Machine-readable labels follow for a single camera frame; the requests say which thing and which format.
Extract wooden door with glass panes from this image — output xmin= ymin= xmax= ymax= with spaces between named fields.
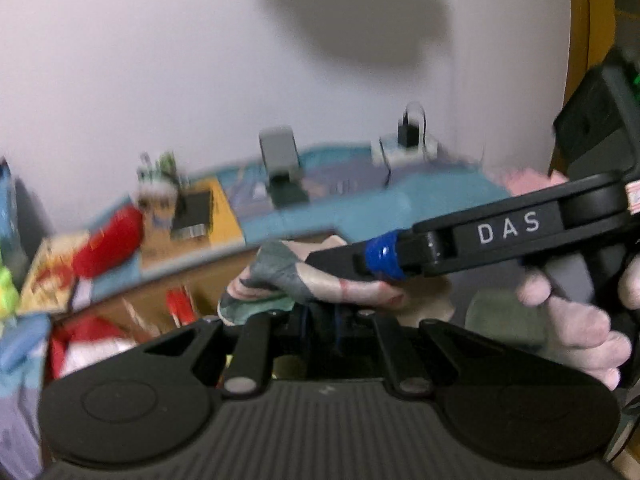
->
xmin=547 ymin=0 xmax=640 ymax=178

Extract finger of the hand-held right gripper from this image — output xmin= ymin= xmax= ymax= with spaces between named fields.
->
xmin=304 ymin=229 xmax=437 ymax=282

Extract red cloth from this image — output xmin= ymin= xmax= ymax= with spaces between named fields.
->
xmin=49 ymin=309 xmax=147 ymax=382

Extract light blue plastic bag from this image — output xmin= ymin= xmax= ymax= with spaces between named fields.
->
xmin=0 ymin=311 xmax=52 ymax=402

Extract orange book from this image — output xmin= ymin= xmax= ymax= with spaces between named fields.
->
xmin=141 ymin=176 xmax=247 ymax=267

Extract person's right hand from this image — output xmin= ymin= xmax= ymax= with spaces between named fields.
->
xmin=515 ymin=266 xmax=634 ymax=391

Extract red pouch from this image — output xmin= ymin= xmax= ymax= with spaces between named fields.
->
xmin=71 ymin=204 xmax=147 ymax=282

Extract black phone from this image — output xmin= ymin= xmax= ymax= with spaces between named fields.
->
xmin=171 ymin=190 xmax=212 ymax=239

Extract blue printed tablecloth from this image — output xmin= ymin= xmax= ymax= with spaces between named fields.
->
xmin=89 ymin=141 xmax=513 ymax=288

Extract grey and pink patterned cloth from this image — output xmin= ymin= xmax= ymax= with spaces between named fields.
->
xmin=218 ymin=238 xmax=417 ymax=329

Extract panda plush toy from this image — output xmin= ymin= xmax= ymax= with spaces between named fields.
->
xmin=135 ymin=151 xmax=189 ymax=222

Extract black charger plug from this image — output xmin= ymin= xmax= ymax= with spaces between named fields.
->
xmin=397 ymin=119 xmax=422 ymax=150

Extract pink paper sheets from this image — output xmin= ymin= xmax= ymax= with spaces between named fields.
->
xmin=501 ymin=166 xmax=570 ymax=197

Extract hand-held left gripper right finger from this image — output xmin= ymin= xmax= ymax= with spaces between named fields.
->
xmin=324 ymin=304 xmax=494 ymax=401

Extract colourful picture book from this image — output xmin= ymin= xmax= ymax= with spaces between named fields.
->
xmin=21 ymin=231 xmax=102 ymax=313

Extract bright green toy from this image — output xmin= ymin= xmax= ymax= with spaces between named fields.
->
xmin=0 ymin=265 xmax=26 ymax=319

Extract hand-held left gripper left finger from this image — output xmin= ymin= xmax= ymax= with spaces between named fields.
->
xmin=143 ymin=304 xmax=322 ymax=401

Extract black charger cable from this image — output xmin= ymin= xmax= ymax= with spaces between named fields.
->
xmin=384 ymin=101 xmax=429 ymax=190

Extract grey phone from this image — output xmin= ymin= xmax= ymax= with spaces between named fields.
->
xmin=258 ymin=125 xmax=304 ymax=182

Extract dark green phone stand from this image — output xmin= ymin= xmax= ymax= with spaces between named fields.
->
xmin=270 ymin=172 xmax=309 ymax=208

